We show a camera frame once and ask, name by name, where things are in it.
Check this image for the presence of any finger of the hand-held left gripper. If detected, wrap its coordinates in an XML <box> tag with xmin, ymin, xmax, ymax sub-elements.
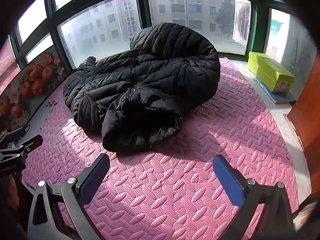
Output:
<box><xmin>5</xmin><ymin>127</ymin><xmax>25</xmax><ymax>140</ymax></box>
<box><xmin>0</xmin><ymin>134</ymin><xmax>43</xmax><ymax>158</ymax></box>

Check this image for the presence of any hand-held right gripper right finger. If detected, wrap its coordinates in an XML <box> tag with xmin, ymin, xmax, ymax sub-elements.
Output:
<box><xmin>212</xmin><ymin>154</ymin><xmax>294</xmax><ymax>240</ymax></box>

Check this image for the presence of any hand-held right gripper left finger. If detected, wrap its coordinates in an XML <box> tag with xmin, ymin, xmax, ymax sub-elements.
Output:
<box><xmin>27</xmin><ymin>153</ymin><xmax>110</xmax><ymax>240</ymax></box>

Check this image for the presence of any black puffer jacket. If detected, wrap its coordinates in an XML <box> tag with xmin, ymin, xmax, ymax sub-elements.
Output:
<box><xmin>62</xmin><ymin>22</ymin><xmax>221</xmax><ymax>153</ymax></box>

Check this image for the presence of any pink foam puzzle mat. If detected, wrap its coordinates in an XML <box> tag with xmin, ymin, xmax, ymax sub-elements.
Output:
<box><xmin>21</xmin><ymin>56</ymin><xmax>299</xmax><ymax>240</ymax></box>

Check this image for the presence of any apple print carton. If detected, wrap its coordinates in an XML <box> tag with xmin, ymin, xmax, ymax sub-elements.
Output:
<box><xmin>0</xmin><ymin>51</ymin><xmax>68</xmax><ymax>133</ymax></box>

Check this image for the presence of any brown wooden panel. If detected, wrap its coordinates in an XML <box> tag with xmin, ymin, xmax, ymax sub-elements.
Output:
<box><xmin>286</xmin><ymin>52</ymin><xmax>320</xmax><ymax>160</ymax></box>

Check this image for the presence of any yellow-green cardboard box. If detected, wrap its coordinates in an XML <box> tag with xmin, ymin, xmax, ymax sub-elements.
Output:
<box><xmin>247</xmin><ymin>51</ymin><xmax>295</xmax><ymax>93</ymax></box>

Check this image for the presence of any grey apartment building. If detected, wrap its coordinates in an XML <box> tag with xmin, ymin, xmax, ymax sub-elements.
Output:
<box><xmin>72</xmin><ymin>0</ymin><xmax>139</xmax><ymax>53</ymax></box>

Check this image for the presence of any white sign with teal print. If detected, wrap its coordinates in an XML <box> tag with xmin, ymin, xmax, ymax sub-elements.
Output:
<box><xmin>268</xmin><ymin>8</ymin><xmax>291</xmax><ymax>63</ymax></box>

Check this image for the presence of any white air conditioner unit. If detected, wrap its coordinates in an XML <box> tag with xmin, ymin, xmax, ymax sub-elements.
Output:
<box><xmin>232</xmin><ymin>0</ymin><xmax>252</xmax><ymax>47</ymax></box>

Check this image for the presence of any tree outside window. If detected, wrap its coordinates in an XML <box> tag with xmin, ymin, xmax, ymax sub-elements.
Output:
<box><xmin>215</xmin><ymin>4</ymin><xmax>235</xmax><ymax>40</ymax></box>

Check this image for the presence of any beige apartment building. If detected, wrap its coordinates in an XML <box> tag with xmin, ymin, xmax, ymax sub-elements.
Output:
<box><xmin>147</xmin><ymin>0</ymin><xmax>235</xmax><ymax>34</ymax></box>

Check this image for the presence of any green window frame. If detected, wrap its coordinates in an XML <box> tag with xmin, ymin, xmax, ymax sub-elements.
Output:
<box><xmin>7</xmin><ymin>0</ymin><xmax>293</xmax><ymax>80</ymax></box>

